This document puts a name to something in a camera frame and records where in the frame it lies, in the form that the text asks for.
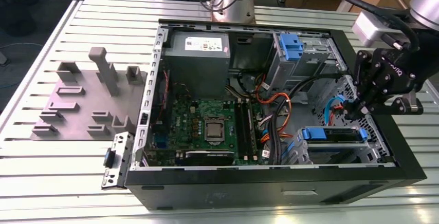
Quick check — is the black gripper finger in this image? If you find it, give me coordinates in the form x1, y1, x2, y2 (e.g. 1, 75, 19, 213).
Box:
345, 50, 375, 115
352, 90, 425, 120

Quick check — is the black red power wire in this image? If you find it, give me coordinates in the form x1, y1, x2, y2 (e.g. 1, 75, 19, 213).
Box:
333, 103, 353, 113

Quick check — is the metal drive cage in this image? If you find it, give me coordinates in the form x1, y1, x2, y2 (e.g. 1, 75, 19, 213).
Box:
265, 31, 347, 91

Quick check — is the blue drive latch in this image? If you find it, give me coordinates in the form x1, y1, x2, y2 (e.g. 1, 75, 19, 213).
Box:
279, 33, 304, 62

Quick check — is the black RAM slot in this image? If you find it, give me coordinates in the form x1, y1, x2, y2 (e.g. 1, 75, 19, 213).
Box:
247, 102, 260, 161
236, 100, 251, 161

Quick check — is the grey power supply unit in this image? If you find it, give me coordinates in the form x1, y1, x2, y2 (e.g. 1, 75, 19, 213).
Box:
160, 31, 231, 100

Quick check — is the silver CPU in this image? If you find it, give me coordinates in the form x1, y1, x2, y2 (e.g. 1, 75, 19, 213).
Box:
207, 123, 224, 139

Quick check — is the CPU socket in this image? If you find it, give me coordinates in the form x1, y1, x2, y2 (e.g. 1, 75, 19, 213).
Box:
203, 116, 228, 146

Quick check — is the green motherboard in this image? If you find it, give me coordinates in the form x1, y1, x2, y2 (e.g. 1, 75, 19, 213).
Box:
141, 98, 272, 167

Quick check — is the black graphics card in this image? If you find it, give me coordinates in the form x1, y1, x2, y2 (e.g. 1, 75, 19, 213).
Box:
175, 150, 236, 167

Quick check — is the black PC case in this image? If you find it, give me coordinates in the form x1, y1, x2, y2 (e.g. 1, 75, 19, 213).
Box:
124, 18, 428, 211

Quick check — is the grey parts rack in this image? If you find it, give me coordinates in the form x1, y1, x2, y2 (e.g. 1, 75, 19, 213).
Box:
31, 46, 149, 142

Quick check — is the dark bulky object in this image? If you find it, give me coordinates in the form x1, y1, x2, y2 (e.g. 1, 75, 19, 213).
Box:
0, 0, 39, 37

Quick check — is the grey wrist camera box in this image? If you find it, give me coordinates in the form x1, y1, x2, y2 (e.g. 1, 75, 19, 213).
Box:
351, 12, 412, 50

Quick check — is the blue data wire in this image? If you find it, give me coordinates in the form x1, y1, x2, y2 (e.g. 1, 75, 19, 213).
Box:
324, 92, 349, 127

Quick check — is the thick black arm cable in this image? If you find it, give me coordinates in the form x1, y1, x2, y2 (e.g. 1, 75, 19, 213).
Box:
321, 0, 421, 52

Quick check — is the orange wire bundle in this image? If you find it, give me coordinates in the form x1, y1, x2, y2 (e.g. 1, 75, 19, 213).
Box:
256, 92, 295, 145

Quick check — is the thick black cable bundle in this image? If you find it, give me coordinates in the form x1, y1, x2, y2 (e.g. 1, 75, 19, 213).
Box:
267, 73, 344, 164

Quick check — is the thin red wire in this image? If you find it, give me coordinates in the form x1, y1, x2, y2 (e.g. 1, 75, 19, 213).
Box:
163, 68, 172, 122

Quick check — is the metal slot bracket cover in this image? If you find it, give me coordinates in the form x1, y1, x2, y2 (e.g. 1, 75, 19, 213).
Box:
101, 131, 135, 190

